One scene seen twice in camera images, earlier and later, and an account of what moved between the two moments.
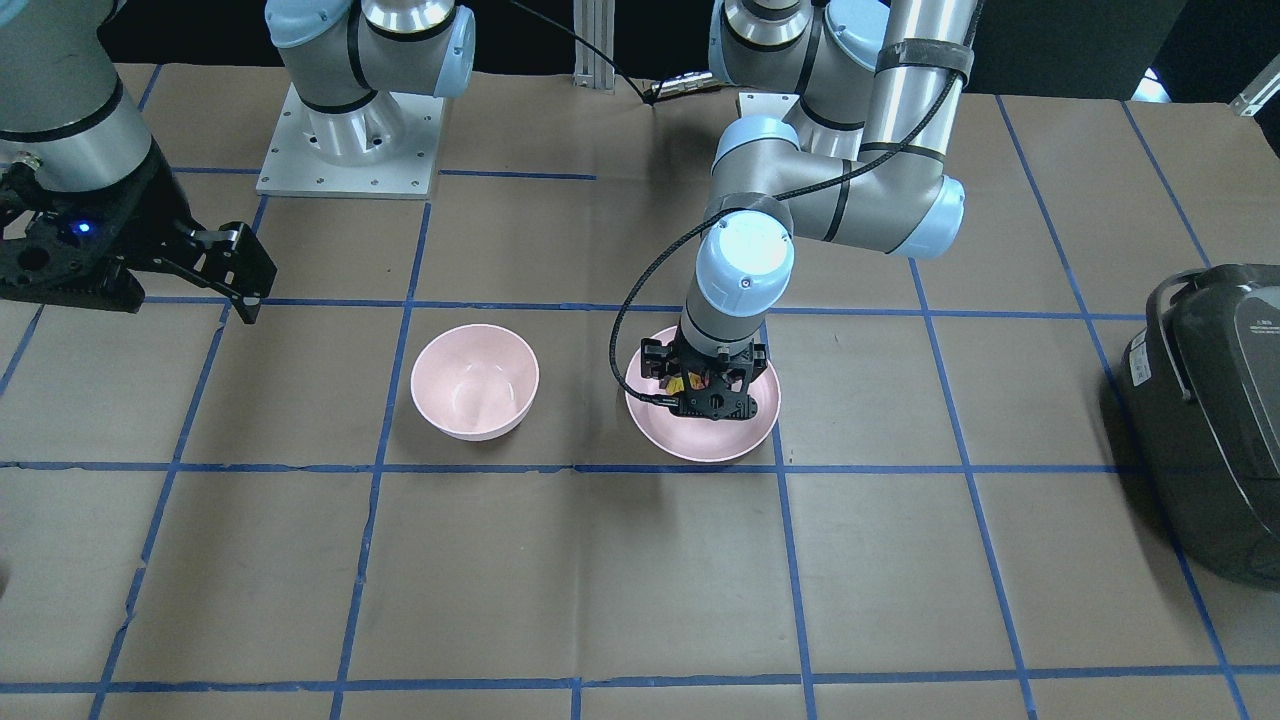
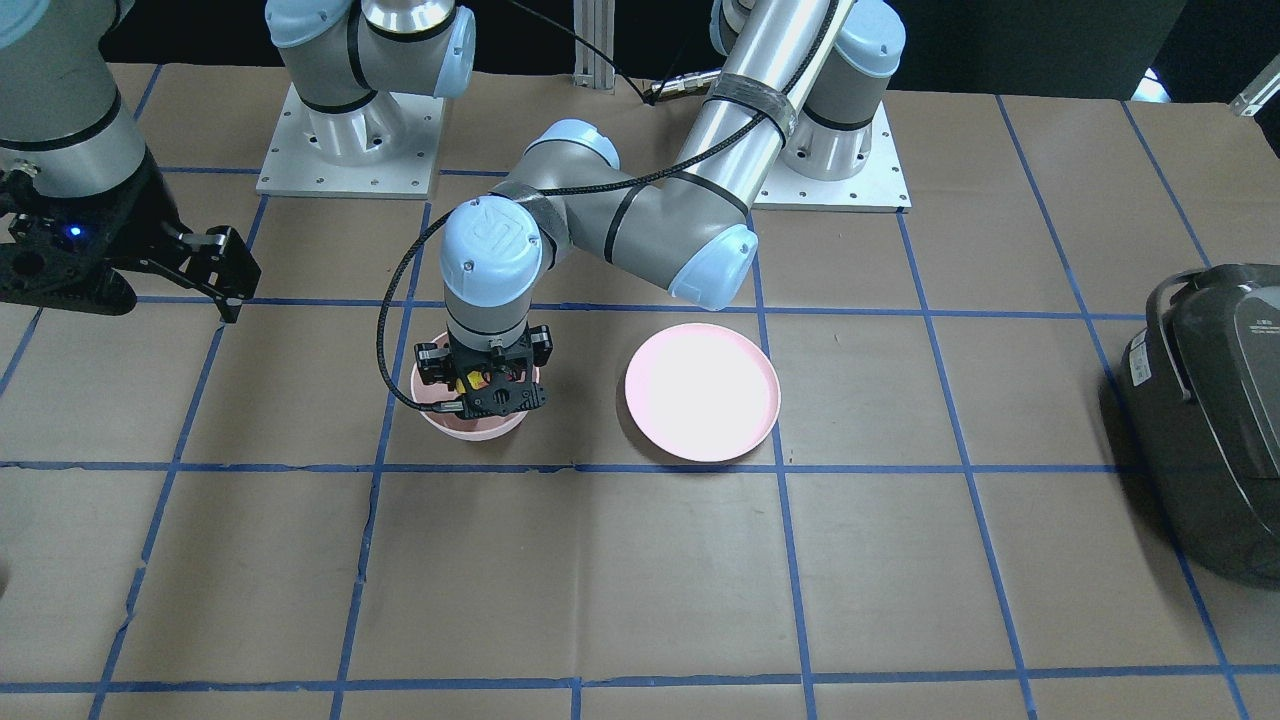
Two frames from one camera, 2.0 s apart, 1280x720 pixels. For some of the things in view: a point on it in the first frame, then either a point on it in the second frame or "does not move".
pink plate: (701, 438) does not move
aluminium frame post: (594, 23) does not move
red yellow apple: (675, 384) to (475, 380)
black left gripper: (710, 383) to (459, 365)
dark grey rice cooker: (1202, 386) does not move
